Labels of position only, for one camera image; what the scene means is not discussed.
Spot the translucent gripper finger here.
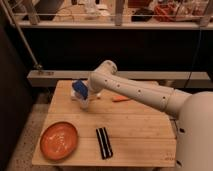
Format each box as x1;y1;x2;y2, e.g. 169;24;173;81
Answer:
75;93;89;110

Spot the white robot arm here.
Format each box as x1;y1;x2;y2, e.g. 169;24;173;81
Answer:
72;60;213;171

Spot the orange ceramic bowl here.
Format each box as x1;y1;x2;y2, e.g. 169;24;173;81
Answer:
40;122;78;161

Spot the orange carrot toy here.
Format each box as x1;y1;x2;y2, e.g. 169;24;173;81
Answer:
112;96;130;102

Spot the black striped cloth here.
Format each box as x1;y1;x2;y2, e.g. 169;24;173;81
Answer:
96;127;113;160

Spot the wooden table board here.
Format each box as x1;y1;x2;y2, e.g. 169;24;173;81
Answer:
31;80;178;168

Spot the black object on shelf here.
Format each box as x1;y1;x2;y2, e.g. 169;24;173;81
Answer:
131;8;154;22

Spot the metal diagonal pole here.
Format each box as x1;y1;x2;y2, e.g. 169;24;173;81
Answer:
0;0;43;71

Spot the red object on shelf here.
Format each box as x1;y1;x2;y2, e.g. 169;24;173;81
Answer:
154;3;175;22

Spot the grey metal shelf rail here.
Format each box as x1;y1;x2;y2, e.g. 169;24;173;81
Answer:
27;70;213;89

